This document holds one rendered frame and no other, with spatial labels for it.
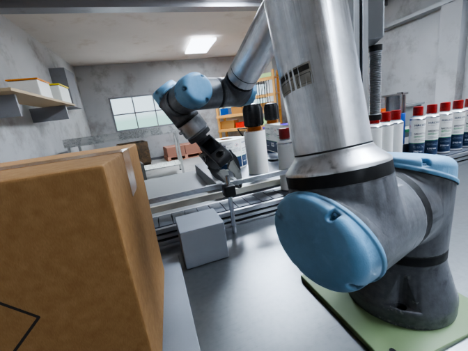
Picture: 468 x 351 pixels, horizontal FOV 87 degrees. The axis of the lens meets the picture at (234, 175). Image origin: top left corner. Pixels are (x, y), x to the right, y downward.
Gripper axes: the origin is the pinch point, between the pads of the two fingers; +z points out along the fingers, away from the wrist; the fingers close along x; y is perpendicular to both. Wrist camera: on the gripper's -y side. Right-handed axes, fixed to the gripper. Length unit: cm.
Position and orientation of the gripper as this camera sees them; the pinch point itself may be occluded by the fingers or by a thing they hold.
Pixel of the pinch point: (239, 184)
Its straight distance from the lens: 76.4
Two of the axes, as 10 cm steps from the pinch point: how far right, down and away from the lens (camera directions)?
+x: -7.5, 6.5, -1.3
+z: 5.7, 7.4, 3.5
